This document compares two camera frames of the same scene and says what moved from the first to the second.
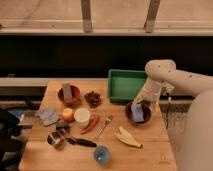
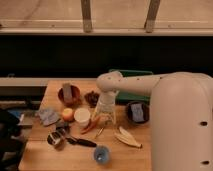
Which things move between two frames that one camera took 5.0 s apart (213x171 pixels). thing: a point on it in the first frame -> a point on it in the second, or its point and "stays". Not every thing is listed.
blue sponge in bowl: [137, 112] stays
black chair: [11, 144] stays
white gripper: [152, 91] -> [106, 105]
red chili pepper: [91, 125] stays
